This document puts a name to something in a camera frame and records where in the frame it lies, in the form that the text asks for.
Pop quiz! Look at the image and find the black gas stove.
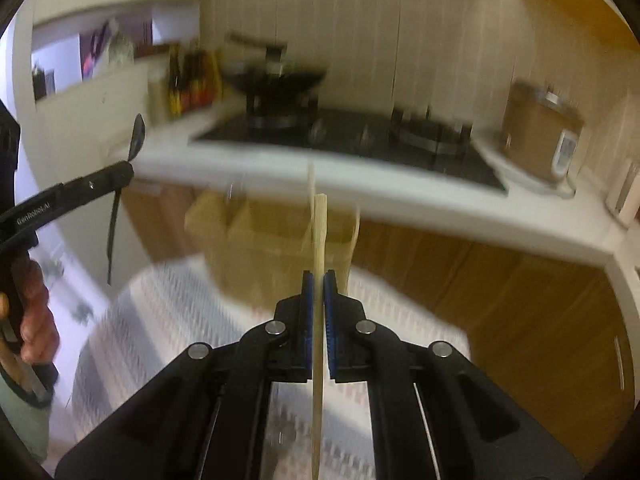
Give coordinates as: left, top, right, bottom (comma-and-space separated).
192, 105, 510, 197

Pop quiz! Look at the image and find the black spoon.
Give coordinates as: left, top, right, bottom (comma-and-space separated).
106, 112, 148, 287

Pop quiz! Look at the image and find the striped white cloth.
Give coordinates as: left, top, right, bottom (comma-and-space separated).
69, 254, 473, 480

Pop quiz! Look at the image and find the dark sauce bottle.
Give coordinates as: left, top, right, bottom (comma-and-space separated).
166, 42, 187, 120

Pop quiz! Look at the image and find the wooden chopstick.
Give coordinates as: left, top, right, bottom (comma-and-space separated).
311, 194, 329, 480
307, 159, 317, 281

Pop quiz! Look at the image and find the red label sauce bottle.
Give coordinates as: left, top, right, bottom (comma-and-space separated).
184, 47, 224, 111

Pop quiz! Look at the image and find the brown rice cooker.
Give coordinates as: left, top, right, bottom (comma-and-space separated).
499, 79, 587, 188

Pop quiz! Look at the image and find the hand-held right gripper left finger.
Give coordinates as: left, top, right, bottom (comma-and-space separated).
54, 270, 317, 480

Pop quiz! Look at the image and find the metal cabinet handle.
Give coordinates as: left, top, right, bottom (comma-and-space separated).
612, 334, 627, 392

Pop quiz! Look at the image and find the person's left hand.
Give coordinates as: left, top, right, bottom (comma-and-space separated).
0, 256, 61, 363

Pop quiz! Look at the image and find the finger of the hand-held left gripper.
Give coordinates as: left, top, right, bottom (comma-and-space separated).
49, 160, 136, 207

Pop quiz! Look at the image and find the white container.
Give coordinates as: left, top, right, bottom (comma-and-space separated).
604, 157, 640, 228

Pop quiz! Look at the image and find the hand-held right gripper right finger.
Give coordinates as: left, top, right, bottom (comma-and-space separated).
322, 269, 587, 480

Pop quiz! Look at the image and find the black wok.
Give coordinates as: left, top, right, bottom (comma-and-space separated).
220, 31, 330, 112

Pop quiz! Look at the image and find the wooden base cabinet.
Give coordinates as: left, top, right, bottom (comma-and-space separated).
120, 180, 637, 471

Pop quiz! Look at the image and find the brown paper bag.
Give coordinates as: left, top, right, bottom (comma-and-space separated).
184, 191, 362, 302

